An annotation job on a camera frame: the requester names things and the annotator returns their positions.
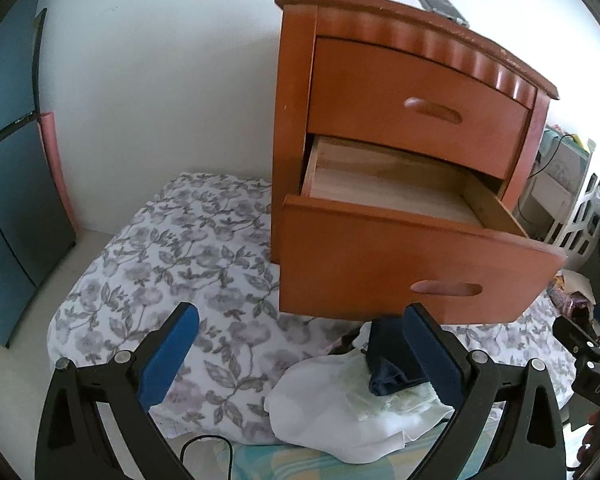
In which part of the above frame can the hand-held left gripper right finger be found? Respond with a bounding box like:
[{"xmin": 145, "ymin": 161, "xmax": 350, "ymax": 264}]
[{"xmin": 401, "ymin": 302, "xmax": 567, "ymax": 480}]

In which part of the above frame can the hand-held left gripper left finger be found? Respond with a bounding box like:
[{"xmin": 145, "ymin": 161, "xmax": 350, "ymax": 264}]
[{"xmin": 35, "ymin": 301, "xmax": 201, "ymax": 480}]

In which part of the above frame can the dark navy garment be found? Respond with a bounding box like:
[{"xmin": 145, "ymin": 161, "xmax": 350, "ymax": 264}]
[{"xmin": 367, "ymin": 317, "xmax": 431, "ymax": 397}]

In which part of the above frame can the cream sheer garment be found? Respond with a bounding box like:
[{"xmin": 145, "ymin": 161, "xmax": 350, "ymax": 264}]
[{"xmin": 340, "ymin": 355, "xmax": 444, "ymax": 424}]

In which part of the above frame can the wooden nightstand drawer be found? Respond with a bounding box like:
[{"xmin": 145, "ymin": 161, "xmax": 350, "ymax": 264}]
[
  {"xmin": 278, "ymin": 135, "xmax": 568, "ymax": 325},
  {"xmin": 307, "ymin": 35, "xmax": 537, "ymax": 181}
]

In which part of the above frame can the large white garment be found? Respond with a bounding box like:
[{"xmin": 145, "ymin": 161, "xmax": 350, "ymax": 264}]
[{"xmin": 264, "ymin": 345, "xmax": 453, "ymax": 465}]

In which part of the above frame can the person's right hand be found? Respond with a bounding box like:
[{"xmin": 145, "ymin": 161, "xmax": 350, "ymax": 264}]
[{"xmin": 575, "ymin": 405, "xmax": 600, "ymax": 473}]

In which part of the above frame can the pink pouch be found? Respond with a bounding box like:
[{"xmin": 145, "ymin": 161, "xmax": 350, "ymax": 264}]
[{"xmin": 547, "ymin": 285, "xmax": 591, "ymax": 314}]

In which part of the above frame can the beige paper sheet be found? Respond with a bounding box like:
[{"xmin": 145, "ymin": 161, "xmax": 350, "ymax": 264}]
[{"xmin": 562, "ymin": 269, "xmax": 597, "ymax": 302}]

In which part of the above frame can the white cutout panel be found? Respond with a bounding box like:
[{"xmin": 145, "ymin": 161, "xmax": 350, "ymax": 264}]
[{"xmin": 545, "ymin": 170, "xmax": 600, "ymax": 267}]

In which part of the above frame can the floral blanket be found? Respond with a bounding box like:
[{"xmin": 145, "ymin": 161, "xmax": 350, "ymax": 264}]
[{"xmin": 46, "ymin": 171, "xmax": 578, "ymax": 446}]

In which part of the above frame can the pale printed box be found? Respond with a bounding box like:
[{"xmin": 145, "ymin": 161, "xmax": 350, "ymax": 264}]
[{"xmin": 545, "ymin": 152, "xmax": 589, "ymax": 197}]

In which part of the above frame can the pastel plaid cloth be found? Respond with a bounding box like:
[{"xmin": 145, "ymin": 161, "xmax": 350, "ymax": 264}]
[{"xmin": 170, "ymin": 430, "xmax": 501, "ymax": 480}]

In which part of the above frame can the teal cloth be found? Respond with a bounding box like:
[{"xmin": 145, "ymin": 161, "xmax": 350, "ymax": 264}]
[{"xmin": 540, "ymin": 127, "xmax": 562, "ymax": 162}]

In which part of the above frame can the dark blue refrigerator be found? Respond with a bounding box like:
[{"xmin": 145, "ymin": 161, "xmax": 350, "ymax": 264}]
[{"xmin": 0, "ymin": 7, "xmax": 78, "ymax": 348}]

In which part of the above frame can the pink foam tube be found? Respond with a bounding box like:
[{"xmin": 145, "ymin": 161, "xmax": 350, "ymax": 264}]
[{"xmin": 37, "ymin": 111, "xmax": 78, "ymax": 233}]

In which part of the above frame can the wooden nightstand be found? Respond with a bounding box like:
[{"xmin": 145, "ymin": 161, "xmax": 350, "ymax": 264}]
[{"xmin": 270, "ymin": 0, "xmax": 561, "ymax": 266}]

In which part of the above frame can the dark phone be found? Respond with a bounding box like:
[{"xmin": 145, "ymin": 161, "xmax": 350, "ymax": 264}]
[{"xmin": 408, "ymin": 0, "xmax": 470, "ymax": 26}]

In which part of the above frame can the black charger cable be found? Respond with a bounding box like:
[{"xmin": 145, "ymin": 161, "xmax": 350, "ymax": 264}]
[{"xmin": 517, "ymin": 135, "xmax": 576, "ymax": 227}]

